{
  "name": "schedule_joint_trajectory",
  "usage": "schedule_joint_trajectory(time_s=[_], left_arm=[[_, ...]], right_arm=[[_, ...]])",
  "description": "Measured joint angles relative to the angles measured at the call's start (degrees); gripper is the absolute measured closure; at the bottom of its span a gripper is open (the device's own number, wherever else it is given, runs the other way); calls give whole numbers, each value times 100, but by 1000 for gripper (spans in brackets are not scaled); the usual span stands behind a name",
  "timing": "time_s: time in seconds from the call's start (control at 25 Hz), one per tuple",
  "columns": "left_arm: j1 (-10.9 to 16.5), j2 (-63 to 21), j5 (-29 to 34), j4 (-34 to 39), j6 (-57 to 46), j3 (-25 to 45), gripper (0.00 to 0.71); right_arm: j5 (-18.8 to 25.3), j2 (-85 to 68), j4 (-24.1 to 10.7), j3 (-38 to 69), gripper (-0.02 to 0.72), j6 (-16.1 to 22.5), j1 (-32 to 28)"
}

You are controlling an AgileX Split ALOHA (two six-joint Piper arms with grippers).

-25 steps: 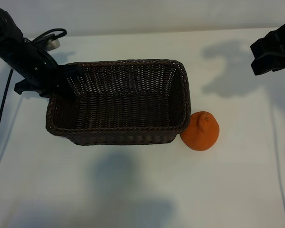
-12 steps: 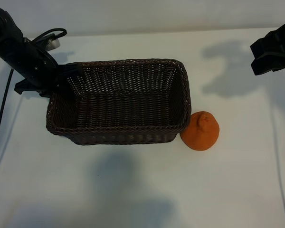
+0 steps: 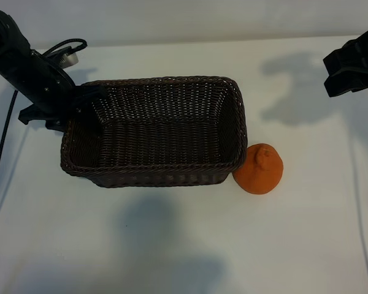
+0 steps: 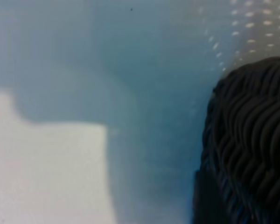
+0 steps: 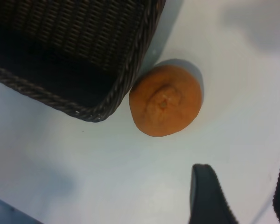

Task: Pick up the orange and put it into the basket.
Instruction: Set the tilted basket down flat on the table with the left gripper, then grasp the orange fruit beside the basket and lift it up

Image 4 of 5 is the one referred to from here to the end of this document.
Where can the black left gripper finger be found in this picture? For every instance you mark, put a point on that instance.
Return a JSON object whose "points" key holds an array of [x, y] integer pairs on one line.
{"points": [[205, 205]]}

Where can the dark brown woven basket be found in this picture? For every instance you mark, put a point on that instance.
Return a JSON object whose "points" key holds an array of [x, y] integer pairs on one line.
{"points": [[252, 128]]}

